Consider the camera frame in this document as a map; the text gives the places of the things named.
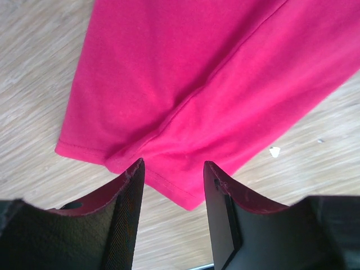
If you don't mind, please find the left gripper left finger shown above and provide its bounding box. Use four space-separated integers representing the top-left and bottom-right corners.
1 159 145 269

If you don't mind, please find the pink red t shirt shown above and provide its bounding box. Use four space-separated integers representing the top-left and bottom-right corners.
55 1 359 210

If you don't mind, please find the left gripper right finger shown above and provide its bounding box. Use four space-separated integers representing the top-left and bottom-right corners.
204 161 359 269

